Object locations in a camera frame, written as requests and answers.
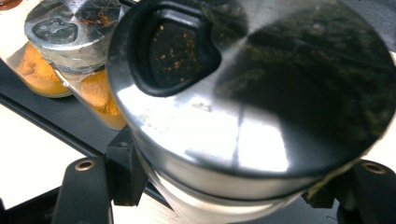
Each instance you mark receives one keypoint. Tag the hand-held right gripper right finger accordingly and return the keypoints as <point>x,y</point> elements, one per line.
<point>330,193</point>

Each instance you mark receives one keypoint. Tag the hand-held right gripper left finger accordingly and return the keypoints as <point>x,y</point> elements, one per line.
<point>126,174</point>

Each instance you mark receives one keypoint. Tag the black metal rack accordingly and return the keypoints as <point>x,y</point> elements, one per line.
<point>77,124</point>

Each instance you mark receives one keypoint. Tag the shiny metal-lidded glass spice jar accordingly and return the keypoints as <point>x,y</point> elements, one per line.
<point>249,93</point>

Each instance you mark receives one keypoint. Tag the white-lidded glass spice jar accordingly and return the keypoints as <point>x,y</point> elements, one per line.
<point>40,74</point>

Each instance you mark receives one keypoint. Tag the taped metal-lidded glass spice jar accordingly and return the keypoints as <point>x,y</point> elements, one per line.
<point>71,25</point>

